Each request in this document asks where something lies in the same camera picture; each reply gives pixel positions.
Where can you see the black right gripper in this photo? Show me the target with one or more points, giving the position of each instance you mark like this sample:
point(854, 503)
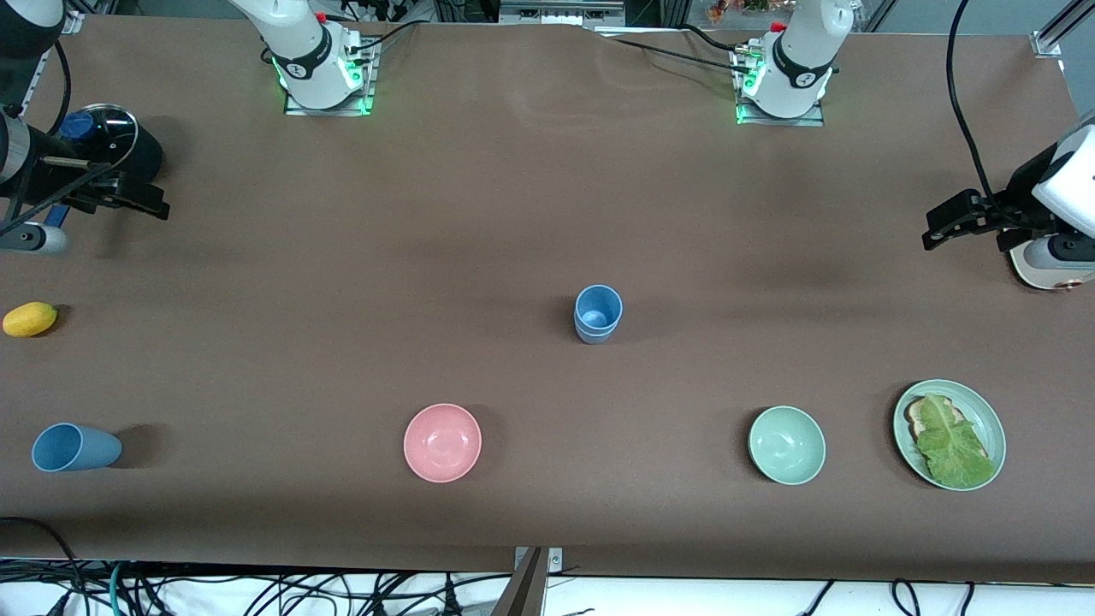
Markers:
point(53, 181)

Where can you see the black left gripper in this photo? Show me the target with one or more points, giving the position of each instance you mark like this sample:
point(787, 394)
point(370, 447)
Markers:
point(1015, 203)

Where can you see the blue plastic cup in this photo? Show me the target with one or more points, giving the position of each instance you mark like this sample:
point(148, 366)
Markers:
point(594, 339)
point(85, 449)
point(599, 304)

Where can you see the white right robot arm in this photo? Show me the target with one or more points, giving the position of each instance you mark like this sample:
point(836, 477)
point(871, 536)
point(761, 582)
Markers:
point(299, 51)

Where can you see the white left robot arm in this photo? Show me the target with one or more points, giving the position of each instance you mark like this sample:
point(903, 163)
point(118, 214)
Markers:
point(796, 60)

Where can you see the glass lid with blue knob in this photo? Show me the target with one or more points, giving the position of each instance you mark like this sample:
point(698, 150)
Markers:
point(107, 137)

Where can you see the yellow lemon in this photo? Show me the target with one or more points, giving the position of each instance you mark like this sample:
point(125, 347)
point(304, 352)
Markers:
point(30, 319)

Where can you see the pale green plate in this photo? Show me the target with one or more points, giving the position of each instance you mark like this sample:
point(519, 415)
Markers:
point(985, 412)

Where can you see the toast slice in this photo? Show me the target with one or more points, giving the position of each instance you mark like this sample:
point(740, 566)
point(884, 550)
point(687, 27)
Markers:
point(915, 419)

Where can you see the green lettuce leaf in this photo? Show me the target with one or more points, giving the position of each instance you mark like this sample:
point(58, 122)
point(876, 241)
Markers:
point(954, 449)

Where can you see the pale green bowl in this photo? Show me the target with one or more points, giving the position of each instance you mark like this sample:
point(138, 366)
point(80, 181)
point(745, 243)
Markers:
point(787, 445)

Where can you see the pink bowl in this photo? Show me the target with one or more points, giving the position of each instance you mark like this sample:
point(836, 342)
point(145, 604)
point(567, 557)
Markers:
point(442, 443)

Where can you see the grey control box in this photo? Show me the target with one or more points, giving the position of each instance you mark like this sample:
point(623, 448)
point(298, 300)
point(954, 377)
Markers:
point(560, 12)

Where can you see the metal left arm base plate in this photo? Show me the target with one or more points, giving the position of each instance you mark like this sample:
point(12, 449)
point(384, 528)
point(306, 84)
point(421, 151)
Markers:
point(808, 120)

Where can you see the aluminium frame rail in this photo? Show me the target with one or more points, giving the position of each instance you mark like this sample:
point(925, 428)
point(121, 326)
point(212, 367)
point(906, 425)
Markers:
point(73, 23)
point(1048, 43)

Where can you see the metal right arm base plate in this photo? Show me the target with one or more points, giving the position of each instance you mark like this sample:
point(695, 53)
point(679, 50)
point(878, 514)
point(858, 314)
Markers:
point(295, 107)

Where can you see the silver mounting bracket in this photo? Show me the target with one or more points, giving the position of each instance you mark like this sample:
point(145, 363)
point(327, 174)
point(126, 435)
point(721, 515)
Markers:
point(556, 560)

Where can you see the brown camera pole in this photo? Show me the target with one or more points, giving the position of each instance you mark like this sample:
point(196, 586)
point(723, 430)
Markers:
point(523, 590)

